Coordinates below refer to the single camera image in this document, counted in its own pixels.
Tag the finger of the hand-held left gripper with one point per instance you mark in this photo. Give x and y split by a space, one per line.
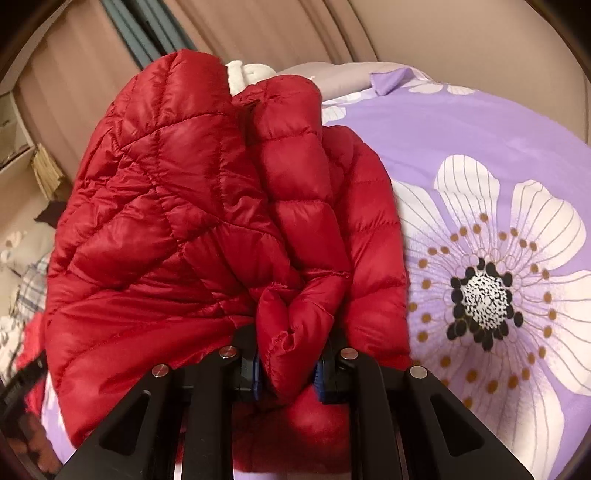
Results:
30 369

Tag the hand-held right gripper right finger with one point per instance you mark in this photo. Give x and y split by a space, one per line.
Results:
319 383

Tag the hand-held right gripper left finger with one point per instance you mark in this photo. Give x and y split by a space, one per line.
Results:
255 371

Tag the red down jacket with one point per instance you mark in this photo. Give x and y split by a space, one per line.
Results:
184 221

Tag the red fuzzy cloth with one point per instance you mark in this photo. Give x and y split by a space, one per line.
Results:
32 337

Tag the plaid cloth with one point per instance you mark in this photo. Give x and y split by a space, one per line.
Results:
32 286

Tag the dark brown cloth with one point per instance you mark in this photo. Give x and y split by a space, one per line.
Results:
53 212

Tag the white shelf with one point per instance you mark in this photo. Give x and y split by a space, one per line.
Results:
16 134

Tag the purple floral bedsheet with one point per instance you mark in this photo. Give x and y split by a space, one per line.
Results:
485 161

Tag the beige curtain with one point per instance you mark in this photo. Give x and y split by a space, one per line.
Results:
277 27
69 83

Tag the white plush duck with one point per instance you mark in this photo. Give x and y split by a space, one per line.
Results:
242 74

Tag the grey pillow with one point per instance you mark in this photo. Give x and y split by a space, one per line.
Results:
337 76

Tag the grey window frame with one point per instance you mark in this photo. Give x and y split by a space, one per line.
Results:
138 27

